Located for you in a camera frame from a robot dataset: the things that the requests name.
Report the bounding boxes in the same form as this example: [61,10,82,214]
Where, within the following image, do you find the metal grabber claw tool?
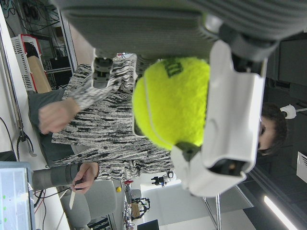
[4,45,38,158]

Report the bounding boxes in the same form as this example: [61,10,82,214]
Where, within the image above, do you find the white slotted plastic crate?
[11,34,34,92]

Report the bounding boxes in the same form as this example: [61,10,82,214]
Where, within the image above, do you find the yellow-green tennis ball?
[131,57,212,151]

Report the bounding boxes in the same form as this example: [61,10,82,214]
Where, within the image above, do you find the long ceiling light strip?
[263,195,297,230]

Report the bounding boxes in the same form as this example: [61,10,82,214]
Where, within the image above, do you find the brown cardboard sheet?
[27,56,52,94]

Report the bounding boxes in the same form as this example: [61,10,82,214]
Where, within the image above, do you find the metal stand legs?
[202,193,222,230]

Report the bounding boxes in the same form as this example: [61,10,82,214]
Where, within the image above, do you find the grey office chair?
[59,179,118,229]

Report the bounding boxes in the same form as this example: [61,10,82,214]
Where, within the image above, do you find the white vent panel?
[297,151,307,178]

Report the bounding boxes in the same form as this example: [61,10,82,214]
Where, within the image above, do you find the flat black device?
[0,150,17,163]

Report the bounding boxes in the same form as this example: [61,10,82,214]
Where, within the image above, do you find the red and black wires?
[33,186,72,213]

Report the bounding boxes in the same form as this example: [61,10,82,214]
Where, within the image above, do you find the black wire-frame device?
[130,195,152,219]

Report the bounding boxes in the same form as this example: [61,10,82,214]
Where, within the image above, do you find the white fixture on rod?
[280,103,307,120]

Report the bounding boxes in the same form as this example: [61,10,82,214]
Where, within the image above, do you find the black cable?
[0,116,19,161]

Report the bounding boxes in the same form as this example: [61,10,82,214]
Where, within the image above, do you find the grey and white robot hand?
[51,0,307,197]

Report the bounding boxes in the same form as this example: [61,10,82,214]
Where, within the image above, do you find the person in striped sweater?
[28,54,288,194]

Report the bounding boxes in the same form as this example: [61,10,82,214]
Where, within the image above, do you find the black equipment box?
[45,56,73,87]

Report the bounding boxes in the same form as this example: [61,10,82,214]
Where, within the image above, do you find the metal storage rack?
[14,0,78,87]

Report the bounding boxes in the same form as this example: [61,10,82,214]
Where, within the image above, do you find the small black robot gripper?
[151,171,175,188]

